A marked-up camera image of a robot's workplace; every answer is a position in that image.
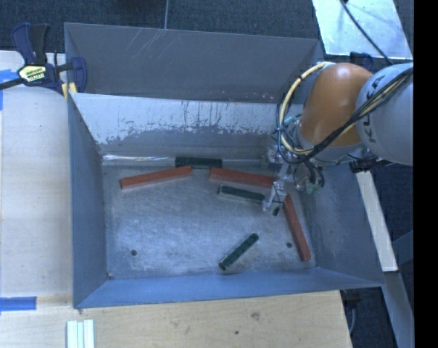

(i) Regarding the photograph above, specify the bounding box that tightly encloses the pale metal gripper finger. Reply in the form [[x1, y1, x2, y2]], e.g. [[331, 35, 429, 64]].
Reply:
[[261, 181, 286, 213], [272, 192, 289, 217]]

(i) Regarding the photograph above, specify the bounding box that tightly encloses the red-brown flat block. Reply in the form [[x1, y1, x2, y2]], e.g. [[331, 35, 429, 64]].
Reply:
[[281, 194, 313, 263], [207, 166, 278, 190], [119, 165, 194, 192]]

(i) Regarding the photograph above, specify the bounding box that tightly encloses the dark green flat block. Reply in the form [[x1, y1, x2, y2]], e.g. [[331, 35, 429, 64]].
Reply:
[[218, 231, 260, 272], [175, 156, 223, 170], [216, 184, 267, 204]]

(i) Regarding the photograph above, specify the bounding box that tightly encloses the grey metal bin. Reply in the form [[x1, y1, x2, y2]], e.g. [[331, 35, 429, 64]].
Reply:
[[63, 22, 387, 310]]

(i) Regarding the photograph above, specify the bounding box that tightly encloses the pale wood flat board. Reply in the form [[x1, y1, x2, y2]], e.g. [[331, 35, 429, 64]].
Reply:
[[0, 83, 75, 299]]

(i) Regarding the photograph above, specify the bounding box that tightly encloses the black cylinder on white bracket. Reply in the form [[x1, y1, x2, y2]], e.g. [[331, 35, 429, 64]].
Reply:
[[348, 157, 391, 174]]

